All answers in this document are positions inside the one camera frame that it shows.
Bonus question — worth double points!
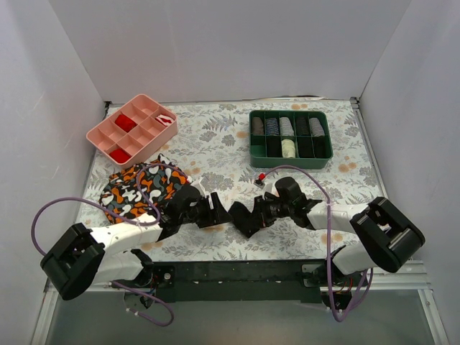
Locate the white patterned rolled socks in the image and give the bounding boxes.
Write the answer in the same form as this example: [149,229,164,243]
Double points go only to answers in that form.
[309,117,326,137]

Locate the cream rolled socks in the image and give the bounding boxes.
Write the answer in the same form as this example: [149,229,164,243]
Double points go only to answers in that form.
[281,139,296,158]

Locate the grey brown rolled socks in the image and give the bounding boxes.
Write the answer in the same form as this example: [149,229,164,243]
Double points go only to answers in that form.
[252,116,265,136]

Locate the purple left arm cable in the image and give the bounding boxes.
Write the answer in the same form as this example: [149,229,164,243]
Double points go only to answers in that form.
[31,162,191,327]

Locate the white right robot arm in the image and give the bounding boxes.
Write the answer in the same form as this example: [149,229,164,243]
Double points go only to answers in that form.
[254,177,426,286]

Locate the black rolled socks back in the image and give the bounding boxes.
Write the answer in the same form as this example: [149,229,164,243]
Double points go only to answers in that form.
[295,116,310,136]

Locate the green compartment tray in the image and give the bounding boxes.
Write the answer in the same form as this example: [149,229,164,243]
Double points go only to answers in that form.
[249,110,334,170]

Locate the red white rolled garment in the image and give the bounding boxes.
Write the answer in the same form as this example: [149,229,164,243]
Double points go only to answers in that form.
[155,114,174,127]

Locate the red rolled garment front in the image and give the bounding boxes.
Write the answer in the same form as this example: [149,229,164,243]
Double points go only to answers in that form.
[109,148,132,165]

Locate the black underwear beige waistband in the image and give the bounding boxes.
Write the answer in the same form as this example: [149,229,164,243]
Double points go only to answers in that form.
[229,201,264,238]

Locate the black rolled socks front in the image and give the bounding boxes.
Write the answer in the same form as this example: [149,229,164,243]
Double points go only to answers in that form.
[266,137,282,157]

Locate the orange camouflage patterned garment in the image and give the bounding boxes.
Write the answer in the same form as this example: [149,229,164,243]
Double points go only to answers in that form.
[98,154,193,224]

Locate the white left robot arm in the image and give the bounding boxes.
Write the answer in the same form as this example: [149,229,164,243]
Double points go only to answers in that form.
[40,185,232,300]

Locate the pink compartment tray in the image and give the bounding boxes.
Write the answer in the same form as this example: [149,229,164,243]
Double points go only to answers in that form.
[86,94,178,169]

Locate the red rolled garment back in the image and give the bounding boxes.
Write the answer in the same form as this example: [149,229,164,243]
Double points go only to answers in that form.
[114,114,137,132]

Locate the grey white rolled socks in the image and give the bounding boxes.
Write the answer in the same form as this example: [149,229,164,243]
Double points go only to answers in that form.
[280,116,295,137]

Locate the blue striped rolled socks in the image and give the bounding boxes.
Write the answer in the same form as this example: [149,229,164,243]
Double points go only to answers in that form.
[265,118,280,136]

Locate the black rolled socks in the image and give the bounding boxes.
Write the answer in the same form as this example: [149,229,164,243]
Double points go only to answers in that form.
[266,137,282,157]
[295,116,310,136]

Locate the aluminium frame rail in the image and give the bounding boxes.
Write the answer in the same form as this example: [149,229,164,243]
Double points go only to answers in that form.
[40,249,448,344]

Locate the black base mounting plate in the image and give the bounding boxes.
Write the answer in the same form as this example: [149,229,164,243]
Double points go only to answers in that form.
[113,259,331,307]

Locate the floral fern table mat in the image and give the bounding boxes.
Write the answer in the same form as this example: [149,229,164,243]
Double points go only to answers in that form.
[68,100,400,263]

